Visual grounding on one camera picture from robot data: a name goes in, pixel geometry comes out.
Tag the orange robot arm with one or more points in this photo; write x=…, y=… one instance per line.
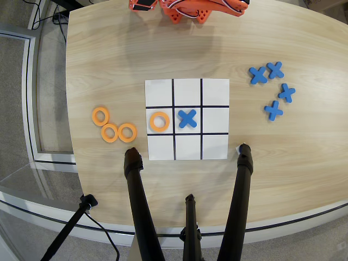
x=225, y=8

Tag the blue foam cross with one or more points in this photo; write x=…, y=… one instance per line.
x=187, y=118
x=286, y=93
x=257, y=75
x=275, y=70
x=273, y=110

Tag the white tic-tac-toe paper board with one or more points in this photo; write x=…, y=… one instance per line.
x=214, y=92

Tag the small white tag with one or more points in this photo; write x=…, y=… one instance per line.
x=237, y=149

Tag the thick black tripod leg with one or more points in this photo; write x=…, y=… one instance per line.
x=138, y=195
x=239, y=195

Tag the thin black tripod leg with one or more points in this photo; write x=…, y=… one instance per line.
x=191, y=217

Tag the slim black stand pole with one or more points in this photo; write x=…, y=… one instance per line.
x=68, y=225

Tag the black furniture leg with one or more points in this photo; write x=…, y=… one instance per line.
x=68, y=4

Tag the black camera tripod legs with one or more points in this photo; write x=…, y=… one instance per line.
x=81, y=231

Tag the white metal floor frame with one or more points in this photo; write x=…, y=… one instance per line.
x=30, y=108

